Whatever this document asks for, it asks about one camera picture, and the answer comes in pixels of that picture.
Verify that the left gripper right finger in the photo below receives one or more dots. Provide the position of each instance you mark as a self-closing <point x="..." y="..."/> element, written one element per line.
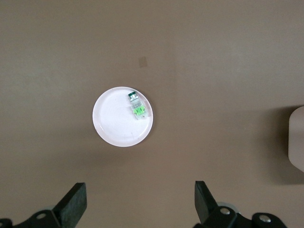
<point x="206" y="204"/>

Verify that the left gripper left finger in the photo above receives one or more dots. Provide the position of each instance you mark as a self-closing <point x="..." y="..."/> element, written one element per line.
<point x="71" y="204"/>

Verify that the pale pink plate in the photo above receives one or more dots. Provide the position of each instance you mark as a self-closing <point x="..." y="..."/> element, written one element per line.
<point x="114" y="123"/>

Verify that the white tray at right edge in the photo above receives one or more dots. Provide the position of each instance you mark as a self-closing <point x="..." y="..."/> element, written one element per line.
<point x="298" y="142"/>

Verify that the clear tape patch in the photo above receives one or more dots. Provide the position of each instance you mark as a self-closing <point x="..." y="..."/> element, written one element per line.
<point x="143" y="61"/>

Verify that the green white push-button switch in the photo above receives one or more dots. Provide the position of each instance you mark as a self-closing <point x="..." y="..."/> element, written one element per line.
<point x="138" y="110"/>

